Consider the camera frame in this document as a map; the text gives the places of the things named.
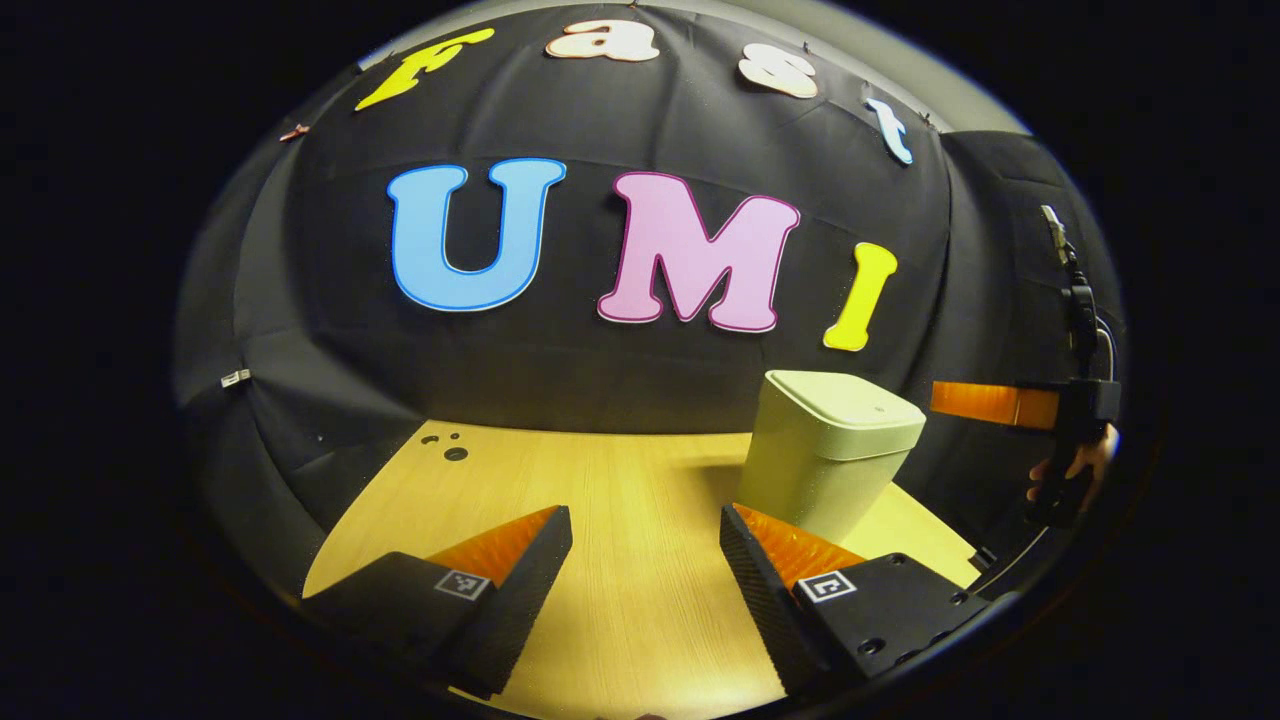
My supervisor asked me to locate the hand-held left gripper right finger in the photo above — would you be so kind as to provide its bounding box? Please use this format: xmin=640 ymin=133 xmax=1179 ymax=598
xmin=720 ymin=503 xmax=991 ymax=701

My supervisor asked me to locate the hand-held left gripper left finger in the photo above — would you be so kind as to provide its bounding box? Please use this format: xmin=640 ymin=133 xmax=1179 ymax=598
xmin=300 ymin=505 xmax=574 ymax=699

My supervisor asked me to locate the pale green desktop garbage bin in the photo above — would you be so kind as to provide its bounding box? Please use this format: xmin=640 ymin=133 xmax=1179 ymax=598
xmin=737 ymin=370 xmax=928 ymax=546

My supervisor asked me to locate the wooden desktop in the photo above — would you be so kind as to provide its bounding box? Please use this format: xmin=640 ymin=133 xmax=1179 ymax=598
xmin=302 ymin=420 xmax=986 ymax=720

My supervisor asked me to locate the black backdrop cloth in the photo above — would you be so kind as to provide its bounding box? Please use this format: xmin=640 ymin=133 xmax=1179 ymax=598
xmin=175 ymin=5 xmax=1126 ymax=601

